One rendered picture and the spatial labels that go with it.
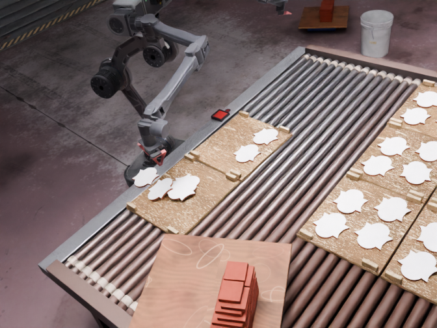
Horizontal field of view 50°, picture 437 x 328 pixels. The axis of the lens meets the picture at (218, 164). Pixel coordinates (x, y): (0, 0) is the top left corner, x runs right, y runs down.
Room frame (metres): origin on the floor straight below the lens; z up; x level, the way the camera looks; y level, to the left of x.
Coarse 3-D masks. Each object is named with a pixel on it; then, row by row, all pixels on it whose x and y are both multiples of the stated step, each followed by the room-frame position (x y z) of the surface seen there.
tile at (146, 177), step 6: (150, 168) 1.82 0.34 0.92; (138, 174) 1.79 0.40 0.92; (144, 174) 1.78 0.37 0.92; (150, 174) 1.77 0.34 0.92; (156, 174) 1.76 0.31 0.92; (138, 180) 1.74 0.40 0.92; (144, 180) 1.74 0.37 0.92; (150, 180) 1.73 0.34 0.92; (138, 186) 1.70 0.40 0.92; (144, 186) 1.70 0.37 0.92
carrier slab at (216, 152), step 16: (224, 128) 2.01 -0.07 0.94; (240, 128) 1.98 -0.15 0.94; (256, 128) 1.96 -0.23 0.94; (272, 128) 1.93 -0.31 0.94; (208, 144) 1.90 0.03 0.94; (224, 144) 1.88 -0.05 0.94; (240, 144) 1.85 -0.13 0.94; (256, 144) 1.83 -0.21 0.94; (272, 144) 1.80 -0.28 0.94; (208, 160) 1.78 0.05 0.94; (224, 160) 1.75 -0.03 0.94; (256, 160) 1.71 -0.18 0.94
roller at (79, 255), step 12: (300, 60) 2.58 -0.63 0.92; (288, 72) 2.47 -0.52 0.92; (276, 84) 2.37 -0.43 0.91; (264, 96) 2.28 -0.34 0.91; (252, 108) 2.20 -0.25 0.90; (120, 216) 1.53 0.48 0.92; (108, 228) 1.47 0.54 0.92; (96, 240) 1.42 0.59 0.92; (84, 252) 1.36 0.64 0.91; (72, 264) 1.31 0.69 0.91
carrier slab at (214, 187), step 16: (176, 176) 1.71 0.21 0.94; (208, 176) 1.66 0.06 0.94; (224, 176) 1.64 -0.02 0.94; (144, 192) 1.64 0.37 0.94; (208, 192) 1.56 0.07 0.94; (224, 192) 1.54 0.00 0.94; (128, 208) 1.56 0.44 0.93; (144, 208) 1.53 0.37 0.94; (160, 208) 1.51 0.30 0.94; (176, 208) 1.49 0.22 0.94; (192, 208) 1.47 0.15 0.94; (208, 208) 1.45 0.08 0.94; (160, 224) 1.42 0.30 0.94; (176, 224) 1.40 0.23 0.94; (192, 224) 1.38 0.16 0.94
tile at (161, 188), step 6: (162, 180) 1.67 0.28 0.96; (168, 180) 1.65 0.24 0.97; (156, 186) 1.64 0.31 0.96; (162, 186) 1.62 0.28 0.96; (168, 186) 1.61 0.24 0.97; (150, 192) 1.62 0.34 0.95; (156, 192) 1.60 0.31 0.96; (162, 192) 1.58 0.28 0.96; (150, 198) 1.57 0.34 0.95; (156, 198) 1.56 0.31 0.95; (162, 198) 1.55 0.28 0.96
